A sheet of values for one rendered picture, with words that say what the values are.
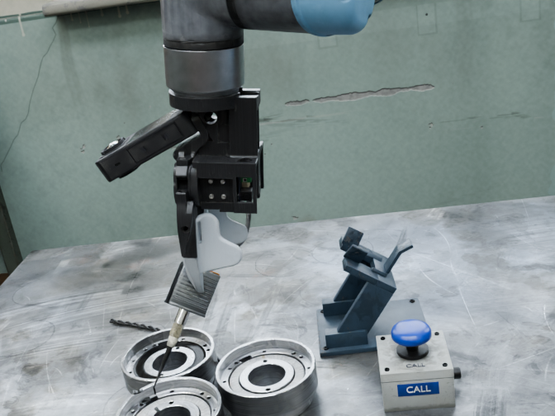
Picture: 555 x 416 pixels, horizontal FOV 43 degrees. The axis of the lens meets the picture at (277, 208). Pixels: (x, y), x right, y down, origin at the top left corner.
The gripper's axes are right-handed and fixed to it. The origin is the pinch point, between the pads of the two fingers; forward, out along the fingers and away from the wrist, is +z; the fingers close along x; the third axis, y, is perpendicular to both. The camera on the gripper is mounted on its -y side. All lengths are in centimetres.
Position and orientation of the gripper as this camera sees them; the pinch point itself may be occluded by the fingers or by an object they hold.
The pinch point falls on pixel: (196, 273)
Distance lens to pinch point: 76.7
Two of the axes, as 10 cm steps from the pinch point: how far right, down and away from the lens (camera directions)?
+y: 10.0, 0.2, -0.8
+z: 0.1, 9.2, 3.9
